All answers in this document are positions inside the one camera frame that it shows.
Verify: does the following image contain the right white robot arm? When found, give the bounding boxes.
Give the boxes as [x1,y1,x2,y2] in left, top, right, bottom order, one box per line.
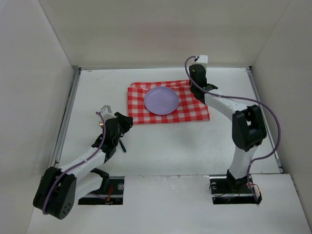
[189,63,267,180]

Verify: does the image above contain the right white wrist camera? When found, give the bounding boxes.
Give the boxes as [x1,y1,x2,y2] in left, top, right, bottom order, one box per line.
[193,55,209,70]

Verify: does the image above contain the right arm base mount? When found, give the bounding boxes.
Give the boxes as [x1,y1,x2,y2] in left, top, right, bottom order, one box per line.
[209,172,262,205]

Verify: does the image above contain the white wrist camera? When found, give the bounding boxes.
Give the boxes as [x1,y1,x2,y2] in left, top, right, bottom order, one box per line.
[100,105,114,121]
[193,55,209,70]

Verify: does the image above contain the red white checkered cloth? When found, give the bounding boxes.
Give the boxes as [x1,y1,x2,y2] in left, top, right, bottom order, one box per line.
[127,80,210,124]

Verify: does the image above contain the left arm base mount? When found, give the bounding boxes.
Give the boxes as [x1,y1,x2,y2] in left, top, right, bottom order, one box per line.
[78,168,125,205]

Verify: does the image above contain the purple plastic plate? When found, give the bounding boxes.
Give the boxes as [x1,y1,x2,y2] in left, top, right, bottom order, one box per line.
[144,87,179,116]

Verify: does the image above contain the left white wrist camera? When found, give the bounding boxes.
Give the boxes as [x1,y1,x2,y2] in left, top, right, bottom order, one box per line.
[100,105,114,121]

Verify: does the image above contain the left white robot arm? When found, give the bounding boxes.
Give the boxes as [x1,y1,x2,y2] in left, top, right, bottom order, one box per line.
[33,109,133,220]

